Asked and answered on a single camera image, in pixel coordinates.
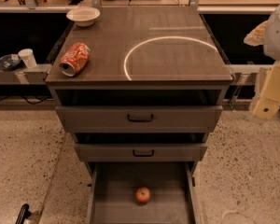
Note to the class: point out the white paper cup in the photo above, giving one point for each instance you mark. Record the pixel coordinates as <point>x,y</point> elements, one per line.
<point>28,58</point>

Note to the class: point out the crushed orange soda can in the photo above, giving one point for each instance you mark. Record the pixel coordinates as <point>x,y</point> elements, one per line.
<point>74,60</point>

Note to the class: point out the white ceramic bowl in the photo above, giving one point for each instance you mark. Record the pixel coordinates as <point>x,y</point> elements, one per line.
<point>83,16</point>

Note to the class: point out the grey drawer cabinet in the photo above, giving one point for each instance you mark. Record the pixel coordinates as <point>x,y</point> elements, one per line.
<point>144,56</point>

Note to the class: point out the grey drawer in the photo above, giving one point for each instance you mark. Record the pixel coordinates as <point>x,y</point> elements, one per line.
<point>139,118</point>
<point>136,147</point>
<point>114,184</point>

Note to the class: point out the bottom grey drawer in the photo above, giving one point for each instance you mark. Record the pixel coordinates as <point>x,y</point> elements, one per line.
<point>114,184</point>

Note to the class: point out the red apple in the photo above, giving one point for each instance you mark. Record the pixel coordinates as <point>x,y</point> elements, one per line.
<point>142,195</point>

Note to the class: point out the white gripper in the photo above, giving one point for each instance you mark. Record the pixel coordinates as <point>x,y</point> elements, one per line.
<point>278,34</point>

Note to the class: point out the dark blue bowl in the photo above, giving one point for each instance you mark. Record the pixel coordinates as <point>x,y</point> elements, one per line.
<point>10,62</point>

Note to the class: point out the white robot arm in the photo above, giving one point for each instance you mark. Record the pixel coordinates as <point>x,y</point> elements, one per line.
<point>267,34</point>

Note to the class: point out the middle grey drawer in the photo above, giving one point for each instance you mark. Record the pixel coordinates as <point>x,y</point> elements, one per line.
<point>136,147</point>

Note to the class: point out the metal shelf rail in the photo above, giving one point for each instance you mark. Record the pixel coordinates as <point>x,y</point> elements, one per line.
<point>25,76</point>

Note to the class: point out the top grey drawer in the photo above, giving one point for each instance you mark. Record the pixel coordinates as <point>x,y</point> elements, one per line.
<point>139,118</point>

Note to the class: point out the black handle on floor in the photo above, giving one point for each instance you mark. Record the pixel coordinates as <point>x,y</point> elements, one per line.
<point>23,214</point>

